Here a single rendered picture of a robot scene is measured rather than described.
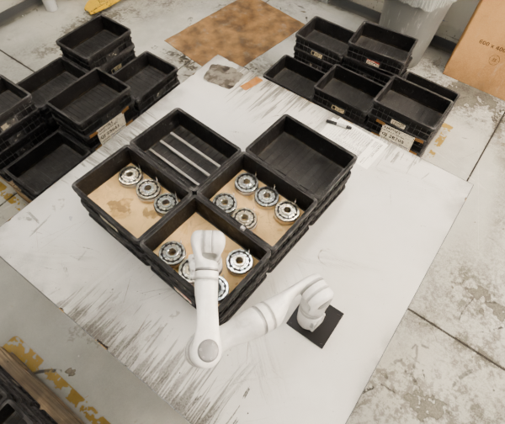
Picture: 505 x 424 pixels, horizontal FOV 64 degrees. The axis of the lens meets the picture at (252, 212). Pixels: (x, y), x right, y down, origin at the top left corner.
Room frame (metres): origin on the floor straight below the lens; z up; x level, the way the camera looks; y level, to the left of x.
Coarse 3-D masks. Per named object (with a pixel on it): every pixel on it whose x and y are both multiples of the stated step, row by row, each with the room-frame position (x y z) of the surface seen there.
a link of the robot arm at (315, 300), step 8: (320, 280) 0.52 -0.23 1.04; (312, 288) 0.49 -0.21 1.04; (320, 288) 0.49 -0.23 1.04; (328, 288) 0.50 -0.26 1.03; (304, 296) 0.48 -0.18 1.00; (312, 296) 0.47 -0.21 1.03; (320, 296) 0.47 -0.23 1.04; (328, 296) 0.47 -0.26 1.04; (304, 304) 0.48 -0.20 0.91; (312, 304) 0.45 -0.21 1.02; (320, 304) 0.45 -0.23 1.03; (328, 304) 0.47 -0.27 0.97; (304, 312) 0.46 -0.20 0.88; (312, 312) 0.44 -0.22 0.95; (320, 312) 0.45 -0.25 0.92
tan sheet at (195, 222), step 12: (192, 216) 0.86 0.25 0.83; (180, 228) 0.80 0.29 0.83; (192, 228) 0.80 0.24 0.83; (204, 228) 0.81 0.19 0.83; (168, 240) 0.74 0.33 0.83; (228, 240) 0.76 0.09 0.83; (156, 252) 0.68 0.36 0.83; (192, 252) 0.69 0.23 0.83; (228, 252) 0.70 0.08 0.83; (228, 276) 0.60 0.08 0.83
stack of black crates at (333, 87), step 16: (336, 64) 2.35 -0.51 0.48; (320, 80) 2.18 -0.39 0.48; (336, 80) 2.31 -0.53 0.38; (352, 80) 2.27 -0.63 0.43; (368, 80) 2.21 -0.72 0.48; (320, 96) 2.09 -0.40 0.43; (336, 96) 2.15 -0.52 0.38; (352, 96) 2.16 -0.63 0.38; (368, 96) 2.17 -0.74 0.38; (336, 112) 2.00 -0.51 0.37; (352, 112) 1.96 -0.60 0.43; (368, 112) 1.90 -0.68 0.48
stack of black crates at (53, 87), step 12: (60, 60) 2.24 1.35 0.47; (36, 72) 2.08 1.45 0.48; (48, 72) 2.14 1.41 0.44; (60, 72) 2.21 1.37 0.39; (72, 72) 2.20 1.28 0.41; (84, 72) 2.11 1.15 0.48; (24, 84) 2.00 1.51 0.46; (36, 84) 2.05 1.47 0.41; (48, 84) 2.10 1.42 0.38; (60, 84) 2.10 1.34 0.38; (36, 96) 1.98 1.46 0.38; (48, 96) 1.98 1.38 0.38; (48, 108) 1.81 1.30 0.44; (48, 120) 1.78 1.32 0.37
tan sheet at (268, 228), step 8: (232, 184) 1.03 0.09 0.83; (264, 184) 1.04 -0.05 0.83; (224, 192) 0.99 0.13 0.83; (232, 192) 0.99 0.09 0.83; (240, 200) 0.95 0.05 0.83; (248, 200) 0.95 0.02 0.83; (280, 200) 0.96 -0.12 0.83; (256, 208) 0.92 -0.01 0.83; (264, 216) 0.88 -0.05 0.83; (272, 216) 0.88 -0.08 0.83; (264, 224) 0.84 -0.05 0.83; (272, 224) 0.85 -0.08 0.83; (280, 224) 0.85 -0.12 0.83; (256, 232) 0.80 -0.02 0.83; (264, 232) 0.80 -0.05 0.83; (272, 232) 0.81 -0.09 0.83; (280, 232) 0.81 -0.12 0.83; (264, 240) 0.77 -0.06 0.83; (272, 240) 0.77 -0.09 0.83
